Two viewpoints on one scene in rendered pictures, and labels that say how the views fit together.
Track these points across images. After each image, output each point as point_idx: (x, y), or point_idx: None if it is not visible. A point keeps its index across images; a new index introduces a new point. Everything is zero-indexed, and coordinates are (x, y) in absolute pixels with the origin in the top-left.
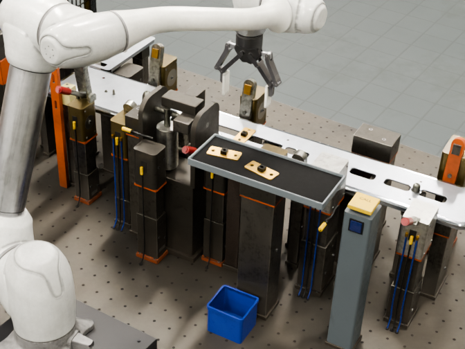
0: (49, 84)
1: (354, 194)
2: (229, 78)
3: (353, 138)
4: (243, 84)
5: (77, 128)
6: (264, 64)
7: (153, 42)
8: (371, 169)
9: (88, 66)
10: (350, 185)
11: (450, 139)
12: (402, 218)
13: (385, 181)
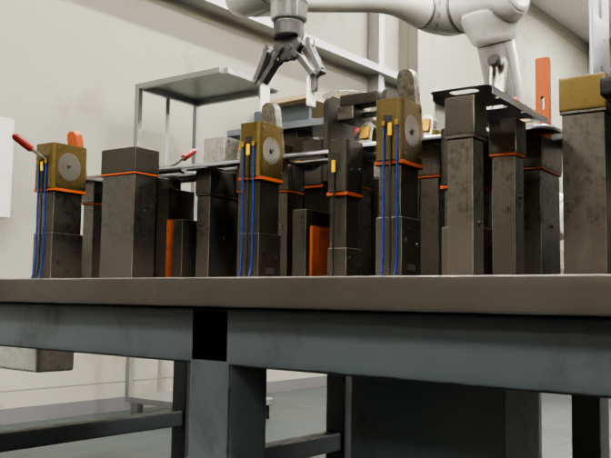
0: (479, 59)
1: (191, 181)
2: (306, 87)
3: (158, 155)
4: (279, 110)
5: None
6: (270, 63)
7: (434, 101)
8: (159, 172)
9: (537, 124)
10: (192, 176)
11: (65, 144)
12: (195, 149)
13: None
